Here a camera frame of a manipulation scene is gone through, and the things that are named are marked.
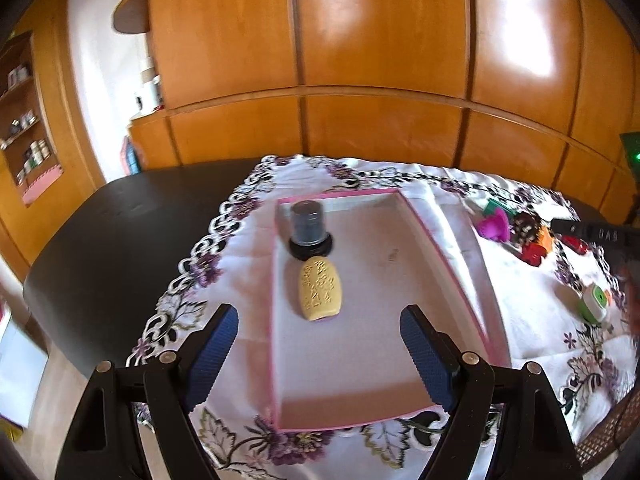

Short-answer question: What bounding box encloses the wooden wall shelf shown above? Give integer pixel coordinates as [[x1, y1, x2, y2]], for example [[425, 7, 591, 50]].
[[0, 30, 66, 208]]

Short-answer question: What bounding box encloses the red plastic toy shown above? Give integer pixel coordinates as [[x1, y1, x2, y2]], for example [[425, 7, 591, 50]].
[[520, 242, 546, 267]]

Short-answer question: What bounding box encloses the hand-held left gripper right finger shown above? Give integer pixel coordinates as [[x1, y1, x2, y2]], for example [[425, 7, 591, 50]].
[[400, 304, 583, 480]]

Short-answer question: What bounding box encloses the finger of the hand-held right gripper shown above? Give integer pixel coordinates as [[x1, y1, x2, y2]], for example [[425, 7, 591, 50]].
[[551, 217, 586, 236]]

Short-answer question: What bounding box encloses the white panel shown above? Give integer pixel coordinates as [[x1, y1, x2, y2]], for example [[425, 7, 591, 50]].
[[0, 305, 49, 428]]

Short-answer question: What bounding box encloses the brown woven seat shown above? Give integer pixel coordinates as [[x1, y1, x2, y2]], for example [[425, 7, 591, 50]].
[[575, 400, 640, 466]]

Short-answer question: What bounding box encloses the row of small jars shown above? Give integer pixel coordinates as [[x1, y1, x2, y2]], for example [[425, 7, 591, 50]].
[[0, 62, 53, 186]]

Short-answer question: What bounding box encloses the white floral embroidered tablecloth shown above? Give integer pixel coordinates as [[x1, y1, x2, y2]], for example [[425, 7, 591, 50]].
[[125, 154, 640, 480]]

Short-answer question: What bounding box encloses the black cylindrical container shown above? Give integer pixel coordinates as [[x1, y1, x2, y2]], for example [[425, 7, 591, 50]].
[[289, 200, 333, 262]]

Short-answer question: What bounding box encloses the pink shallow tray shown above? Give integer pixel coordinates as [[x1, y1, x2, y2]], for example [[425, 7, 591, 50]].
[[270, 187, 512, 433]]

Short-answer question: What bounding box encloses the pink and blue foam box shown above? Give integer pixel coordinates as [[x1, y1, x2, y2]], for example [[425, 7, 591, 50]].
[[121, 137, 146, 177]]

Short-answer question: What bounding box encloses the wooden wardrobe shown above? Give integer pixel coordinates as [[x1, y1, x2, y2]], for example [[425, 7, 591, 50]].
[[127, 0, 640, 221]]

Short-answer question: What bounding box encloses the rounded wooden corner shelf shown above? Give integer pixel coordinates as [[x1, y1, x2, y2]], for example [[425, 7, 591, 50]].
[[112, 0, 166, 126]]

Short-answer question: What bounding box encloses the magenta toy cup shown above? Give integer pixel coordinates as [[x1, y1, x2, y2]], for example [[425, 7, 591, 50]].
[[476, 208, 512, 244]]

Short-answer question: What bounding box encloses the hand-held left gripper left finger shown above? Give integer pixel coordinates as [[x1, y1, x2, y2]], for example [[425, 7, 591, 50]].
[[55, 302, 240, 480]]

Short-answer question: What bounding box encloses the yellow oval embossed block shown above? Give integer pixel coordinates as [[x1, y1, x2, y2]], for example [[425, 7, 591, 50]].
[[296, 256, 343, 322]]

